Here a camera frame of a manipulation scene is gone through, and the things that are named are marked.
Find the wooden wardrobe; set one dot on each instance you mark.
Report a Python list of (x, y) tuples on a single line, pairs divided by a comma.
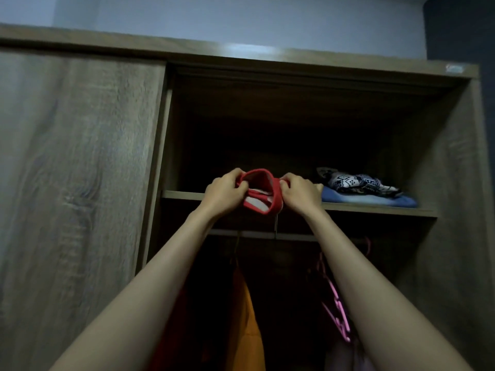
[(309, 150)]

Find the wooden sliding wardrobe door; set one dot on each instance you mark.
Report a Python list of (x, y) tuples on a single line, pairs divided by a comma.
[(73, 197)]

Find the black and white patterned garment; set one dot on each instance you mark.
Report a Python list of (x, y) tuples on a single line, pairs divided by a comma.
[(357, 183)]

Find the person's right thumb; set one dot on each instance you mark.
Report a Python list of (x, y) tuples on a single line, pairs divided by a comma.
[(284, 193)]

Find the orange hanging garment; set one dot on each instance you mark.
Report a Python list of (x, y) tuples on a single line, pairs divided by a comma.
[(243, 324)]

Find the metal hanging rail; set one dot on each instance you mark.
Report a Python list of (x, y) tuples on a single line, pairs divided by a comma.
[(267, 235)]

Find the blue folded garment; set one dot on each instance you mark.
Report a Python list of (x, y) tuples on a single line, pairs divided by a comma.
[(367, 199)]

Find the red and white garment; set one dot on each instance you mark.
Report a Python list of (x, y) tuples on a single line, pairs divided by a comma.
[(262, 193)]

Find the person's right hand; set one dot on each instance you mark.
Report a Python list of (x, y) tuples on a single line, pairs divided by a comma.
[(303, 197)]

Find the person's left thumb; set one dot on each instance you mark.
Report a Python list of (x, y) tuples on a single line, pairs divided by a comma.
[(243, 189)]

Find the person's left forearm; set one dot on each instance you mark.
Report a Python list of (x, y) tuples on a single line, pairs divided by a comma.
[(143, 301)]

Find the white sticker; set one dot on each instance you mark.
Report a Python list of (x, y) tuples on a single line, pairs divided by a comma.
[(454, 68)]

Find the person's left hand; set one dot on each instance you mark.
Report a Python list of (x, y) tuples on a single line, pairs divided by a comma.
[(222, 197)]

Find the pink clothes hangers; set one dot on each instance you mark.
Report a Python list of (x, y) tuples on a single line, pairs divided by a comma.
[(336, 301)]

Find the person's right forearm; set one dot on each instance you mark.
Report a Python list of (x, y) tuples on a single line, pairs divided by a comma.
[(381, 297)]

